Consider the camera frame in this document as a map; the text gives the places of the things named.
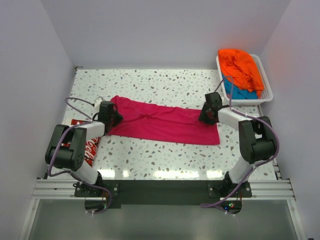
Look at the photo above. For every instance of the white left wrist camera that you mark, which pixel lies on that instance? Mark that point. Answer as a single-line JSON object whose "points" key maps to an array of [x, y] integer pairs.
{"points": [[98, 101]]}

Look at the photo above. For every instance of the blue t shirt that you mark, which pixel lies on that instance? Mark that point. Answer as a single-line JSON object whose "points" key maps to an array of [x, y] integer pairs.
{"points": [[237, 94]]}

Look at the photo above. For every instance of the aluminium rail frame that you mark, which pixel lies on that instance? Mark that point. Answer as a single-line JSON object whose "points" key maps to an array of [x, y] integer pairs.
{"points": [[55, 214]]}

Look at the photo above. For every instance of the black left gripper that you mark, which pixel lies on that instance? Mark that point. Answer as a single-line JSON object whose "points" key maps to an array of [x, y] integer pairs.
{"points": [[118, 118]]}

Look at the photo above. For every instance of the orange t shirt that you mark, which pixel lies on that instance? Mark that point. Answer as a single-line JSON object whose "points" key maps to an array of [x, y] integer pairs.
{"points": [[241, 70]]}

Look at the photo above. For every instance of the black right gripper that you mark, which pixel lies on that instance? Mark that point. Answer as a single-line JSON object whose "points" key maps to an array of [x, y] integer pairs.
{"points": [[202, 117]]}

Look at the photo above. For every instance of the white plastic basket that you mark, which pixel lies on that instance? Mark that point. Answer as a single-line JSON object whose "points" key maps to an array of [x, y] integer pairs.
{"points": [[266, 95]]}

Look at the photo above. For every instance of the folded white red t shirt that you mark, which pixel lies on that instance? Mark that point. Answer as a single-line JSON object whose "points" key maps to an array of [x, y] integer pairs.
{"points": [[91, 146]]}

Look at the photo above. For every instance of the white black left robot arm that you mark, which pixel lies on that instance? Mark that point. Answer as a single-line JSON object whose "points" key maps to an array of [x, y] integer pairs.
{"points": [[65, 153]]}

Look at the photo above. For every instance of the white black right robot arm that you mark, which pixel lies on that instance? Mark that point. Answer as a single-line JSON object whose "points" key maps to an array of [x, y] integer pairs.
{"points": [[258, 142]]}

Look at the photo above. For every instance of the magenta t shirt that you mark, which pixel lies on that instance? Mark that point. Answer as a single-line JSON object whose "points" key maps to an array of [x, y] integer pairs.
{"points": [[150, 121]]}

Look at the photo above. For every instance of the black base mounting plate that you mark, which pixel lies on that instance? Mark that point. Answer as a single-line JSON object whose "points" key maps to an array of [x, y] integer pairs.
{"points": [[113, 194]]}

